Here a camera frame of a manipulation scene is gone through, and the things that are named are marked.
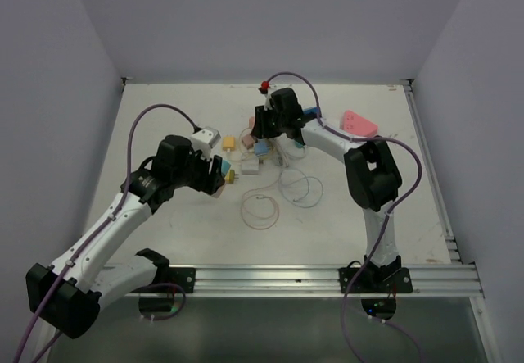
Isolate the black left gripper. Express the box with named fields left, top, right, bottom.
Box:
left=172, top=143, right=224, bottom=193

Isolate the yellow plug adapter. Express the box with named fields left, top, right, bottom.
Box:
left=224, top=169, right=237, bottom=184

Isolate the teal small plug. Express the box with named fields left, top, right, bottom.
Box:
left=221, top=159, right=231, bottom=175

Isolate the beige pink plug adapter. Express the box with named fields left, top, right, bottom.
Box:
left=241, top=134, right=255, bottom=150

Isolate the light blue charger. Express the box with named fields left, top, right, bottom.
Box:
left=254, top=141, right=269, bottom=157

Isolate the white power strip cable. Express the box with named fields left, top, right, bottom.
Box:
left=272, top=139, right=306, bottom=170

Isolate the yellow usb charger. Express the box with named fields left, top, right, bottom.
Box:
left=222, top=135, right=237, bottom=153

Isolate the dark blue plug adapter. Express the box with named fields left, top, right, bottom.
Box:
left=303, top=107, right=318, bottom=118

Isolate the pink triangular socket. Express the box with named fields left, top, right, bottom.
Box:
left=341, top=110, right=378, bottom=138

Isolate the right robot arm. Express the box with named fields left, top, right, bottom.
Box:
left=252, top=82, right=402, bottom=292

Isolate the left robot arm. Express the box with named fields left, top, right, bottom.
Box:
left=26, top=127, right=225, bottom=339

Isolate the yellow thin cable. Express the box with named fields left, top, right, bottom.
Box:
left=239, top=145, right=279, bottom=166

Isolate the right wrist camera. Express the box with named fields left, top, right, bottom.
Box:
left=258, top=80, right=272, bottom=110

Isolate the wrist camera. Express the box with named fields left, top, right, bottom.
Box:
left=258, top=80, right=272, bottom=110
left=190, top=127, right=221, bottom=153

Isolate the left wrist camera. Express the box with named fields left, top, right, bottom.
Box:
left=190, top=127, right=221, bottom=153

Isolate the light blue thin cable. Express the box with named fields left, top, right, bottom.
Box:
left=278, top=168, right=324, bottom=208

